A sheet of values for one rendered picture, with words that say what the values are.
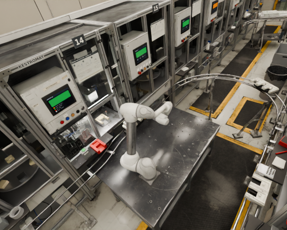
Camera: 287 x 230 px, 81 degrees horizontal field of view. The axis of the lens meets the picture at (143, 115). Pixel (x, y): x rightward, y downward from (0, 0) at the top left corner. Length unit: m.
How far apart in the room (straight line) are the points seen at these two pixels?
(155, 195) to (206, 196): 0.95
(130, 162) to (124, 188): 0.31
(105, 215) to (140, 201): 0.90
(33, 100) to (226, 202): 2.46
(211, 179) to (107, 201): 1.53
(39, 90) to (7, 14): 3.73
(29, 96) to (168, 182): 1.52
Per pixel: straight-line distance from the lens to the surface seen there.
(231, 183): 2.80
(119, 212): 2.65
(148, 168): 1.75
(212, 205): 2.62
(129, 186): 1.98
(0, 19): 5.17
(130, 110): 1.56
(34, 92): 1.59
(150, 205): 1.87
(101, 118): 2.32
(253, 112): 3.89
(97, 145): 2.05
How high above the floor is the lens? 2.44
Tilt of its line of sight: 42 degrees down
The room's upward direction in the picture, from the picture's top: 11 degrees counter-clockwise
